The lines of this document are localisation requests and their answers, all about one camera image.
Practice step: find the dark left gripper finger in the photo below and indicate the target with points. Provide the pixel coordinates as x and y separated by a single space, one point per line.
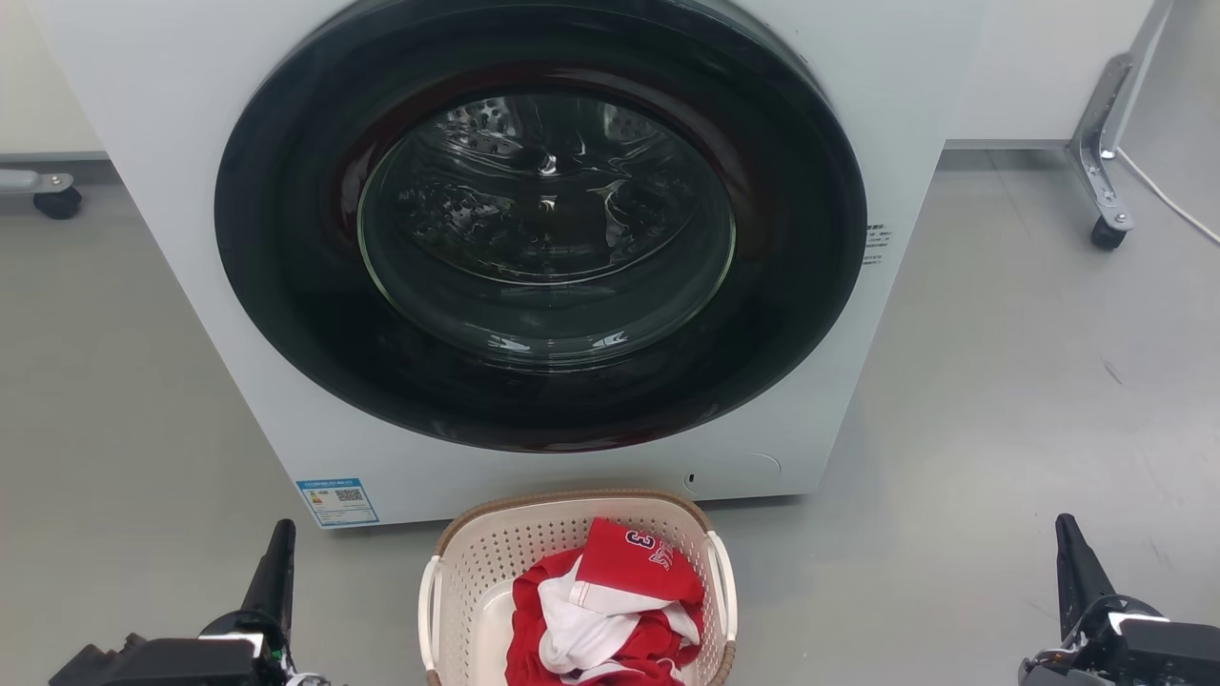
274 581

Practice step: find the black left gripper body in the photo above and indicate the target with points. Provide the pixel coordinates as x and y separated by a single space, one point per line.
191 662

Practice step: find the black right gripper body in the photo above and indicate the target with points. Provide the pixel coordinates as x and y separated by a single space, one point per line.
1153 653

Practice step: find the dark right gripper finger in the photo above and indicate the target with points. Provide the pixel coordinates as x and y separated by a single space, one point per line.
1079 576

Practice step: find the cream perforated laundry basket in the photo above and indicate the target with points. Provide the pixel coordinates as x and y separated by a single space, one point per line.
477 562

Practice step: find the blue energy label sticker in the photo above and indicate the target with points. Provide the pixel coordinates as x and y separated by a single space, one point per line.
336 501

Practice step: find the black round washer door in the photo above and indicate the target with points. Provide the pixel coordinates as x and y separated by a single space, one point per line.
286 238

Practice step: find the black caster wheel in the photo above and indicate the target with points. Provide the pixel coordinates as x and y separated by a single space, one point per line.
1108 234
58 202

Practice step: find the red and white jersey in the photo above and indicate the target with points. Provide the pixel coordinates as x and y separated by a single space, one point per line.
629 572

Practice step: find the round white filter cover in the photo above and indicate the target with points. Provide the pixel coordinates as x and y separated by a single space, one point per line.
737 474

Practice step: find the small black text sticker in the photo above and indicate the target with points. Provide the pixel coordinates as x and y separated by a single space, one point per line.
876 243

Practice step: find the tall silver metal stand leg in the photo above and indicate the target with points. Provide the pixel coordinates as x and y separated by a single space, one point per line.
1101 124

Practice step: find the short grey metal stand foot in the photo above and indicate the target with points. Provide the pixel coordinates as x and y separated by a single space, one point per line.
29 179

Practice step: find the white front-load washing machine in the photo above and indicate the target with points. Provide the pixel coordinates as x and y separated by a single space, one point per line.
143 114

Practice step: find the steel perforated washer drum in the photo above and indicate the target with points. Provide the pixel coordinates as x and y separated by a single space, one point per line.
477 124

